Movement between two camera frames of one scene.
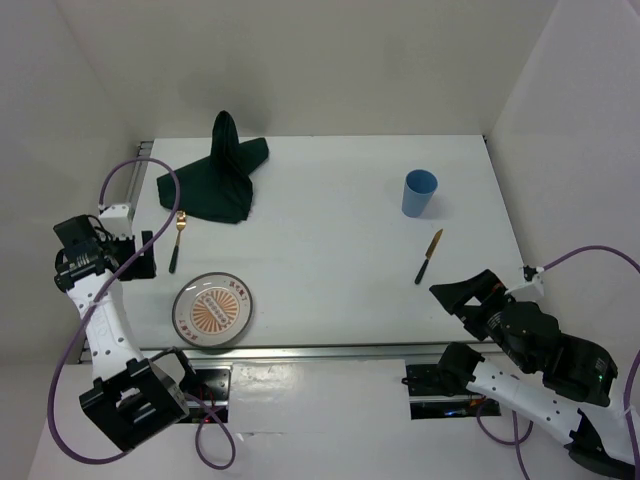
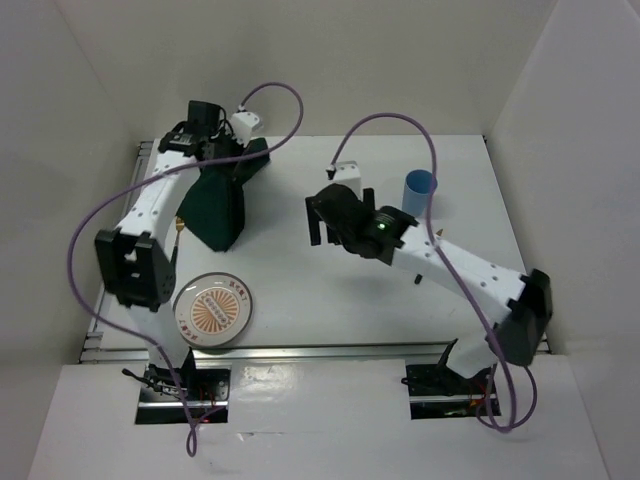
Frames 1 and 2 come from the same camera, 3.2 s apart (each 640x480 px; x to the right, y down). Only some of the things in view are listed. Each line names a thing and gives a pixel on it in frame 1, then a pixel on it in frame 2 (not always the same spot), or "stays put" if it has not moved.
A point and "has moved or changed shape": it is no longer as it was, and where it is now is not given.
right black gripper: x=485 y=287 → x=314 y=220
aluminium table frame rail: x=406 y=351 stays put
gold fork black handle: x=180 y=226 stays put
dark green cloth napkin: x=218 y=187 has moved or changed shape
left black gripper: x=142 y=267 → x=238 y=147
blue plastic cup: x=419 y=188 stays put
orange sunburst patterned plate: x=211 y=309 stays put
